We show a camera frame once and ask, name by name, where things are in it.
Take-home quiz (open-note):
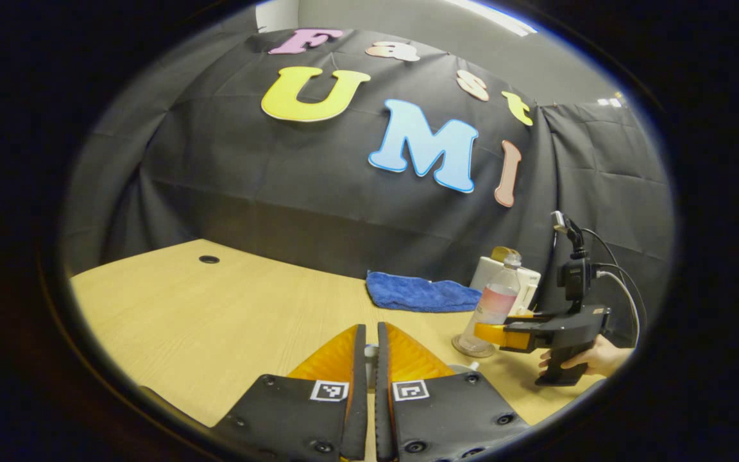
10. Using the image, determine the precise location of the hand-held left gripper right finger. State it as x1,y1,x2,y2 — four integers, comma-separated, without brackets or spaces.
375,321,531,462

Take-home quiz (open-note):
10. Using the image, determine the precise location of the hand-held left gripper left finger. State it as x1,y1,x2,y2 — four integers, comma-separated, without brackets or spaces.
211,323,369,462

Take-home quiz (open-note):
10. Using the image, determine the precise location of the clear plastic water bottle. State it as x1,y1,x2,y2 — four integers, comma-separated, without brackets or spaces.
458,250,523,357

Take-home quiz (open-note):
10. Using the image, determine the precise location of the round brown coaster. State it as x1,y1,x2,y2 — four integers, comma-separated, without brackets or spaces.
452,334,496,359

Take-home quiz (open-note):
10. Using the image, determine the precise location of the white toaster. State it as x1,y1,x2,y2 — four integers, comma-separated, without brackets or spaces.
469,255,542,316

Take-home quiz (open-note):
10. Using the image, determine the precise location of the blue towel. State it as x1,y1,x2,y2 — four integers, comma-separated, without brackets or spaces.
366,270,482,314

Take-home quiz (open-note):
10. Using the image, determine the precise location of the black backdrop cloth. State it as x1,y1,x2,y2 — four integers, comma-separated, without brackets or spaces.
62,26,675,309

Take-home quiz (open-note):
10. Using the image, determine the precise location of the white cable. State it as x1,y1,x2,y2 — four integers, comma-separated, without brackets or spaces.
594,269,641,347

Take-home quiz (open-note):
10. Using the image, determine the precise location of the black cable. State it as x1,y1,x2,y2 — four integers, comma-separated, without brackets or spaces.
580,228,647,347

